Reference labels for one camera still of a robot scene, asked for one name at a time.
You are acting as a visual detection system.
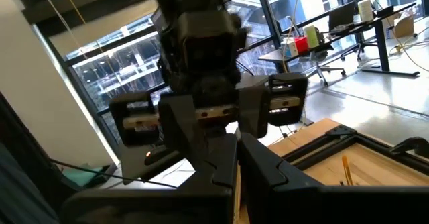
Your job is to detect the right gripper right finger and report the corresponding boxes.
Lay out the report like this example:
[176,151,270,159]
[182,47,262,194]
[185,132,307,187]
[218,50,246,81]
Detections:
[239,131,429,224]

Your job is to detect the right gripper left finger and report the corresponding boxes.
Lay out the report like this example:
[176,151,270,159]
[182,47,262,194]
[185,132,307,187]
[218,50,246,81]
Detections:
[61,133,240,224]

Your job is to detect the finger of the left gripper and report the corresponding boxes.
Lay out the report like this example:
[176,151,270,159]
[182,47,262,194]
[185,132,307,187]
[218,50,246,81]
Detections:
[159,95,215,164]
[239,86,271,139]

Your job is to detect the brush golden bristles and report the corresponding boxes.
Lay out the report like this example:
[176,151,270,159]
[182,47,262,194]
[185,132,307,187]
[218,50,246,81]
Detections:
[341,154,354,187]

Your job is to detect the white box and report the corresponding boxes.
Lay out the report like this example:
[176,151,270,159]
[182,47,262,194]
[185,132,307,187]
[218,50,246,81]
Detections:
[280,38,299,58]

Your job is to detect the red box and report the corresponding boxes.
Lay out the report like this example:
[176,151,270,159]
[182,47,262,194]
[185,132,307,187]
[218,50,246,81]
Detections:
[294,36,310,54]

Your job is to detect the green cylinder container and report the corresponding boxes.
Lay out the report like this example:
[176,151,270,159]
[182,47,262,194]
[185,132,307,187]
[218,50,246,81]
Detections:
[303,25,320,50]

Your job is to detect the teal cloth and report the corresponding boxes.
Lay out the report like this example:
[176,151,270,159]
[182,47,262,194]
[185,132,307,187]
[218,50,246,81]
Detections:
[62,163,111,188]

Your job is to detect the black office chair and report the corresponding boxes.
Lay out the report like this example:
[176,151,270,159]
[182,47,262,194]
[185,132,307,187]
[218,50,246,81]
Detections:
[340,0,381,62]

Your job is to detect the dark laptop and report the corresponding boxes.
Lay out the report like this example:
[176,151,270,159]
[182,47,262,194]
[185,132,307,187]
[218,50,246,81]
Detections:
[328,1,357,32]

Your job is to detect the black table clamp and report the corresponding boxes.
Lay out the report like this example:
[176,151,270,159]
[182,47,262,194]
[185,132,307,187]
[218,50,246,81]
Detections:
[390,135,429,160]

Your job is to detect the black standing desk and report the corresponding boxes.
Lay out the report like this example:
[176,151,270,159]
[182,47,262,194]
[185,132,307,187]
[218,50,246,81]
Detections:
[257,1,422,78]

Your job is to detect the white paper roll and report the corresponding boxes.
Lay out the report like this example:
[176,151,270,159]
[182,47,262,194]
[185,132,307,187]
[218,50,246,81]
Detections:
[357,0,375,23]

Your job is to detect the brown cardboard box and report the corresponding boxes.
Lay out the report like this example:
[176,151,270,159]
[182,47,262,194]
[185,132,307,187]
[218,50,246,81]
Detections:
[391,12,416,39]

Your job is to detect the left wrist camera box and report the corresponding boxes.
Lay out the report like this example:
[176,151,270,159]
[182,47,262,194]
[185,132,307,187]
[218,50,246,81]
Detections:
[177,11,237,72]

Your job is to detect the black aluminium table frame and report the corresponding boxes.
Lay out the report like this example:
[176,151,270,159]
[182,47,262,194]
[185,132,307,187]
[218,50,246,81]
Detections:
[281,125,429,173]

